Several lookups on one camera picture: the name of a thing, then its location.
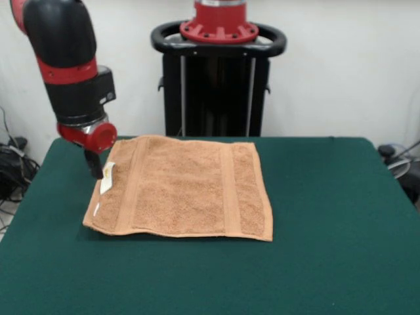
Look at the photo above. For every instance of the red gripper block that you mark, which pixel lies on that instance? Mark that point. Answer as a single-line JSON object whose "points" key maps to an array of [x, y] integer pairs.
{"points": [[95, 138]]}

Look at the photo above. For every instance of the tan terry towel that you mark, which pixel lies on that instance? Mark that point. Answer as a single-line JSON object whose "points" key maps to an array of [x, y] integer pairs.
{"points": [[190, 190]]}

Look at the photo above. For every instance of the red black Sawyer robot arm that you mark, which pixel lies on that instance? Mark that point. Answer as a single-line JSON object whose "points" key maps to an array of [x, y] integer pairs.
{"points": [[62, 59]]}

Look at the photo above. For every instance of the red robot base flange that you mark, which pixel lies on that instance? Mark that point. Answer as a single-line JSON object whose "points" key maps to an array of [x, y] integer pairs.
{"points": [[220, 19]]}

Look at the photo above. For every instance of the small black device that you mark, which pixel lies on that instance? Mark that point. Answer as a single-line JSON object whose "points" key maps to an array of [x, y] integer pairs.
{"points": [[20, 142], [386, 150]]}

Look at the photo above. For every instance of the dark green table cloth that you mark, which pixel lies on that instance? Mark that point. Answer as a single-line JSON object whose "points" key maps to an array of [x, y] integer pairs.
{"points": [[328, 229]]}

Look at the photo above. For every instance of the black floor object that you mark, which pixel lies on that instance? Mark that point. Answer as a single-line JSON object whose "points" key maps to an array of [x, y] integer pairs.
{"points": [[411, 187]]}

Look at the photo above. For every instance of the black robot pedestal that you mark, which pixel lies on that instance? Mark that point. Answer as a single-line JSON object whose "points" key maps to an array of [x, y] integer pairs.
{"points": [[223, 98]]}

